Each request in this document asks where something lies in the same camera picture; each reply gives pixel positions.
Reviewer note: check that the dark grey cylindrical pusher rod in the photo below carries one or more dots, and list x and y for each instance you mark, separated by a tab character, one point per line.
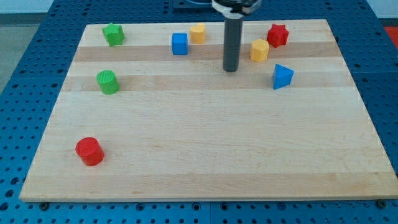
232	43

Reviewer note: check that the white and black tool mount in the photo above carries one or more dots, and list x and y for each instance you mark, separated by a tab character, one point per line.
236	7

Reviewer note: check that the yellow hexagon block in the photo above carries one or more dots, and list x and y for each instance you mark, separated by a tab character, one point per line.
259	50

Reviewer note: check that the red star block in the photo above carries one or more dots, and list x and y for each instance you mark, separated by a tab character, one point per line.
277	35

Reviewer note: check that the blue cube block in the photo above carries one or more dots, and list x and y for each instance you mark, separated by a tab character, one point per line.
179	43

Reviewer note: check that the blue triangle block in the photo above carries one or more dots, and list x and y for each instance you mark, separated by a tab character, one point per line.
282	76

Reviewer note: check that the light wooden board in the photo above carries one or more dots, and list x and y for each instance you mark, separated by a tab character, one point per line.
180	128

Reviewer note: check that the green star block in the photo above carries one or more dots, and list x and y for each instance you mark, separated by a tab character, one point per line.
113	34

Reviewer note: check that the green cylinder block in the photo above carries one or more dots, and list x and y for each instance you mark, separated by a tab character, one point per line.
107	82

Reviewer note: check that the red cylinder block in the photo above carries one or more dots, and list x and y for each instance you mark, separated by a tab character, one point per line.
89	151

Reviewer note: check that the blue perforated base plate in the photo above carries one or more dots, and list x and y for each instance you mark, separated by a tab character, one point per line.
29	96

